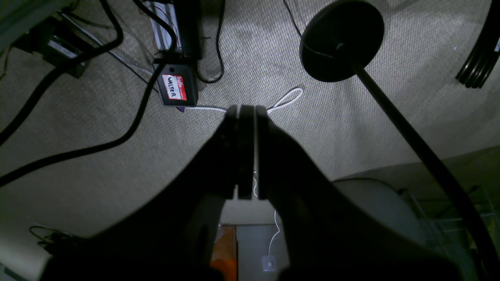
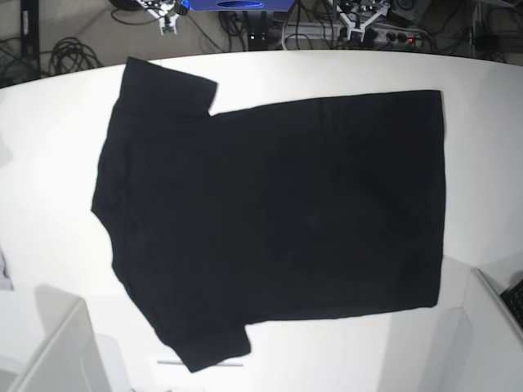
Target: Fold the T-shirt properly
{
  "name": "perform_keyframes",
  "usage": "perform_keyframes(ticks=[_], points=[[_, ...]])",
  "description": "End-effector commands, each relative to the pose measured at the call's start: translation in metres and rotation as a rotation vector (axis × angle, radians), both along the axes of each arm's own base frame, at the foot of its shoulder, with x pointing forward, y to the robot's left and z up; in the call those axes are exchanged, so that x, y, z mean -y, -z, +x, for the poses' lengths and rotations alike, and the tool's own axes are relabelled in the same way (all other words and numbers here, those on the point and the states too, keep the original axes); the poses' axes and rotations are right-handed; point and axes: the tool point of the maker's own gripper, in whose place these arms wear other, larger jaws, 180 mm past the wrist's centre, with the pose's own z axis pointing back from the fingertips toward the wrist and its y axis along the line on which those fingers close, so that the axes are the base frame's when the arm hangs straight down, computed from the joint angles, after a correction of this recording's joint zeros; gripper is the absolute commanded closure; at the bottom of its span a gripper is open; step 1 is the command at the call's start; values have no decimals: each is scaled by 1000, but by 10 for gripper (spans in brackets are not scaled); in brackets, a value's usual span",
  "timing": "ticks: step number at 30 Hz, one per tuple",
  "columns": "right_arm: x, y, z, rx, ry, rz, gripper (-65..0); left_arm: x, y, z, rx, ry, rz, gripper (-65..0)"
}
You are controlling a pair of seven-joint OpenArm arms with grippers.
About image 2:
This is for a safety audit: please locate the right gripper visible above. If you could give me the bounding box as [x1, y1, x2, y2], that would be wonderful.
[138, 0, 182, 25]

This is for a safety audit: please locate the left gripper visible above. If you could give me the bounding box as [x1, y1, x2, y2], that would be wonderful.
[338, 1, 388, 31]

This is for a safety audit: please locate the black T-shirt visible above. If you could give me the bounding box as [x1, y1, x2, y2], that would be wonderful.
[92, 58, 446, 372]

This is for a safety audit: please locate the blue box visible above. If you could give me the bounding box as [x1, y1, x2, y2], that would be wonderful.
[189, 0, 294, 12]

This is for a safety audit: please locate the black keyboard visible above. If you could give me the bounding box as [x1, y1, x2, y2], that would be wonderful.
[501, 281, 523, 327]

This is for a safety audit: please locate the white bin left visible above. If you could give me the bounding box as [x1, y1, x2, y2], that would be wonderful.
[1, 285, 132, 392]

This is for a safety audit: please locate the white bin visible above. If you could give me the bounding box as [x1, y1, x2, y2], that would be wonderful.
[1, 285, 132, 392]
[427, 269, 522, 391]

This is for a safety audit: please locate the white bin right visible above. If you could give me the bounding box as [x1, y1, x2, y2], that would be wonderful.
[427, 269, 522, 391]

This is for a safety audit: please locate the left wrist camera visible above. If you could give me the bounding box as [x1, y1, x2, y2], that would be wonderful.
[347, 28, 365, 42]

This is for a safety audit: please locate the coiled black cable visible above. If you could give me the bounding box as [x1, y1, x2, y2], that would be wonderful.
[48, 37, 103, 77]

